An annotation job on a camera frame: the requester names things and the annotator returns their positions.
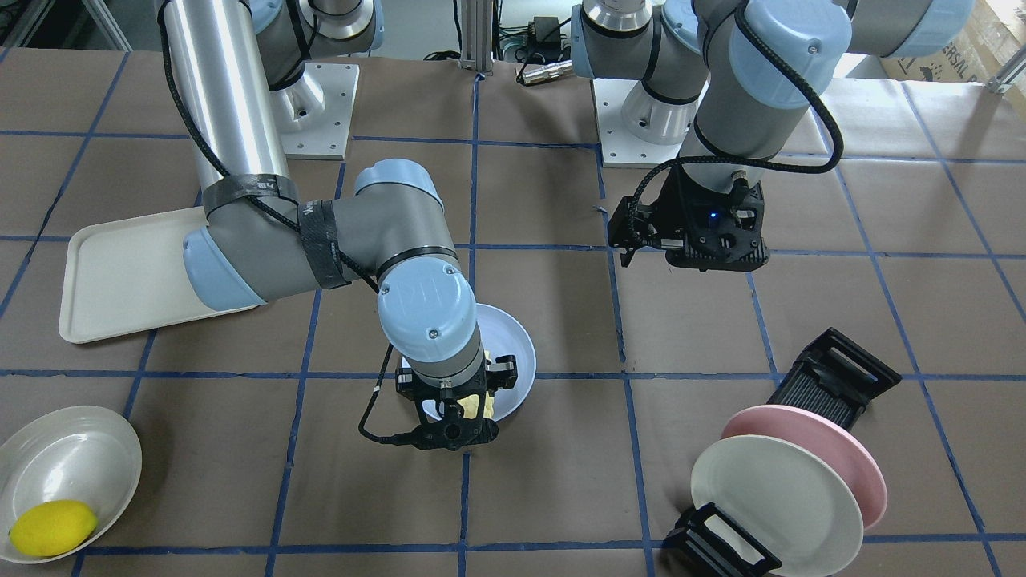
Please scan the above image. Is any cream round plate in rack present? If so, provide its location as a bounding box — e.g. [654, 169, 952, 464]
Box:
[690, 434, 864, 576]

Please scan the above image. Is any light blue round plate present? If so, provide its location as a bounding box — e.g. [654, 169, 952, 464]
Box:
[380, 293, 536, 424]

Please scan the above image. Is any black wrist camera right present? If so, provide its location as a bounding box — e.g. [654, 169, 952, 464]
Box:
[402, 419, 499, 450]

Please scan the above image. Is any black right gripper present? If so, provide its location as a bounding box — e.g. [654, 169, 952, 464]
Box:
[395, 355, 518, 450]

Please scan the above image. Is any white rectangular tray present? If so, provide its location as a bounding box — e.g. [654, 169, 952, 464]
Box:
[58, 207, 264, 344]

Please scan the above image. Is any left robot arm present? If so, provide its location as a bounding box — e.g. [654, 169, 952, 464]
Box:
[571, 1, 974, 272]

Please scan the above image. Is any black dish rack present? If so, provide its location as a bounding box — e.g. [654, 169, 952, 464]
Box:
[662, 328, 902, 576]

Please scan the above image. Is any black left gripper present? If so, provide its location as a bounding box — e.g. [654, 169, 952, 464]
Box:
[606, 167, 770, 272]

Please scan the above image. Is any cream plate with lemon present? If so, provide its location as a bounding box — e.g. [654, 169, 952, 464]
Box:
[1, 406, 143, 565]

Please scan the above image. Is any pink round plate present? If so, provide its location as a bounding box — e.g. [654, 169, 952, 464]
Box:
[721, 403, 887, 529]

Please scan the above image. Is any aluminium frame post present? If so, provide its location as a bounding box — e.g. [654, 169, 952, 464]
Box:
[457, 1, 498, 76]

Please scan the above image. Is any black power adapter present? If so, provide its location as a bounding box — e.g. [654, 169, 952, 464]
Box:
[525, 16, 562, 61]

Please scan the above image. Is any yellow lemon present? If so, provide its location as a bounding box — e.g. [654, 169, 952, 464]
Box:
[10, 499, 98, 556]

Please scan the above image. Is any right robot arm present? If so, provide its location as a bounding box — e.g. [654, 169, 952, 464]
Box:
[156, 1, 518, 450]

